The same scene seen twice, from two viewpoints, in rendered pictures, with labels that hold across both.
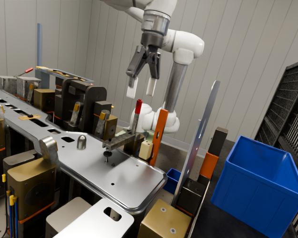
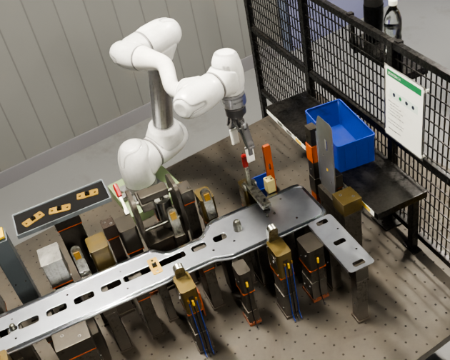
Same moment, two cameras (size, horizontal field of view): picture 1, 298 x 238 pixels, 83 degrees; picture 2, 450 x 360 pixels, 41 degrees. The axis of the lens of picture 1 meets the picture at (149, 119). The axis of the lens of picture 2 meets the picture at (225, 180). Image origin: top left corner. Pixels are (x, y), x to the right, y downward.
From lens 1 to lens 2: 1.96 m
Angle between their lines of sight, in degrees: 42
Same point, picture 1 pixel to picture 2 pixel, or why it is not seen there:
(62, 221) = (313, 246)
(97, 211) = (317, 228)
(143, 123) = (153, 167)
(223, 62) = not seen: outside the picture
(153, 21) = (241, 101)
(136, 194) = (311, 207)
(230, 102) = not seen: outside the picture
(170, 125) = (182, 137)
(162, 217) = (344, 196)
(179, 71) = not seen: hidden behind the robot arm
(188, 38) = (164, 34)
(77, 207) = (305, 239)
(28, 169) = (278, 248)
